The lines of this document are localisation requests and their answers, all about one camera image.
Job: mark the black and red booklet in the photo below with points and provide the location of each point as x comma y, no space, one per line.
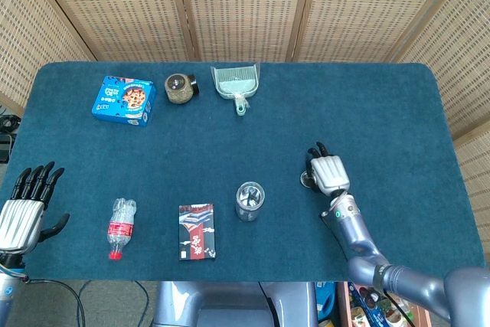
196,233

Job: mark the grey robot torso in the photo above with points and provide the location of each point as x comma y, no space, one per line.
229,304

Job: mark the crate of snacks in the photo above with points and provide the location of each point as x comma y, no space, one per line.
363,309

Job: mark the green dustpan in plastic wrap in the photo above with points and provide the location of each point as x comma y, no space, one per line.
235,80

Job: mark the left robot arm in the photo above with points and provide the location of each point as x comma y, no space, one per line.
7,292

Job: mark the blue cookie box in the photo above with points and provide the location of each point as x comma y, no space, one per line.
124,101

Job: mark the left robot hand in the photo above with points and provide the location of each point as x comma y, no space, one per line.
21,223

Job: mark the plastic bottle with red label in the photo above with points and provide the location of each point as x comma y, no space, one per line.
121,227

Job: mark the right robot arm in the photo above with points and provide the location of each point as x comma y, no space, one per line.
356,235

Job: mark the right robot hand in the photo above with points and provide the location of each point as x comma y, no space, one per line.
329,174

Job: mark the blue plastic container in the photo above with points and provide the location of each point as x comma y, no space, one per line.
326,298

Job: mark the clear glass jar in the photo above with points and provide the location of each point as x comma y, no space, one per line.
250,198

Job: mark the glass jar with black lid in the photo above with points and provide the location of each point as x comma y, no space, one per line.
178,89

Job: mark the woven folding screen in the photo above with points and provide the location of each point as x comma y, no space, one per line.
245,9

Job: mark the blue table cloth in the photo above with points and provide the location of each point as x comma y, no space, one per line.
268,139

